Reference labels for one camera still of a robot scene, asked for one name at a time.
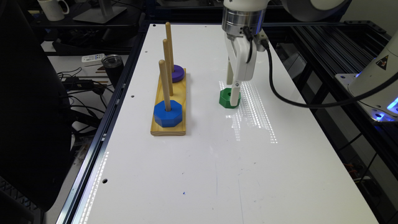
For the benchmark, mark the wooden peg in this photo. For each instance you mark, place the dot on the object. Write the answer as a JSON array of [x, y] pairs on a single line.
[[165, 85], [169, 38], [167, 59]]

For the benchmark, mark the middle wooden peg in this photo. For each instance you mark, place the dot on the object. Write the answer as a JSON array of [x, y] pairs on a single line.
[[167, 59]]

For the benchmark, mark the blue octagonal block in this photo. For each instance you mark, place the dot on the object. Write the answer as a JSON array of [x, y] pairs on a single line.
[[168, 119]]

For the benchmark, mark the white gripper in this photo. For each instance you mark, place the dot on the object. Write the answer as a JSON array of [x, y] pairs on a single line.
[[241, 61]]

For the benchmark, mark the wooden peg base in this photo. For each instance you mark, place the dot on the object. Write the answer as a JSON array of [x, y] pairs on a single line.
[[179, 96]]

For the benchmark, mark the black tumbler cup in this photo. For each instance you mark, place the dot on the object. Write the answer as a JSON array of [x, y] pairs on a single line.
[[113, 65]]

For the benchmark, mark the green octagonal block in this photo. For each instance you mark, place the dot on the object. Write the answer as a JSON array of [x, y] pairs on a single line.
[[225, 96]]

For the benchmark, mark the monitor stand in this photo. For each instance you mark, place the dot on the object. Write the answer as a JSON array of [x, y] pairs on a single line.
[[101, 15]]

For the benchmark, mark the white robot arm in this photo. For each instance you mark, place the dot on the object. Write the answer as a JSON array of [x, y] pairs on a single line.
[[242, 24]]

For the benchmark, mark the purple round block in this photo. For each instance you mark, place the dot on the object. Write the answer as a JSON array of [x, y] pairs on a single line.
[[178, 74]]

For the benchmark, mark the white mug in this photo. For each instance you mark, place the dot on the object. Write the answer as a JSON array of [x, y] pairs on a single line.
[[54, 10]]

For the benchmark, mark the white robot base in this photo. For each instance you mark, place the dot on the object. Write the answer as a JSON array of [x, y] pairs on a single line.
[[382, 106]]

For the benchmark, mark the front wooden peg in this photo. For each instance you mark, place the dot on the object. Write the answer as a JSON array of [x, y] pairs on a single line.
[[165, 85]]

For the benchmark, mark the white remote control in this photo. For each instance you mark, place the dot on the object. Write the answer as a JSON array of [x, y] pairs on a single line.
[[92, 58]]

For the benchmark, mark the black office chair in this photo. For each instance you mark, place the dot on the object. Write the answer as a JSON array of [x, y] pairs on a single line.
[[35, 128]]

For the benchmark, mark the rear wooden peg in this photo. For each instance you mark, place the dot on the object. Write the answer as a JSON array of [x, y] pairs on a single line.
[[169, 38]]

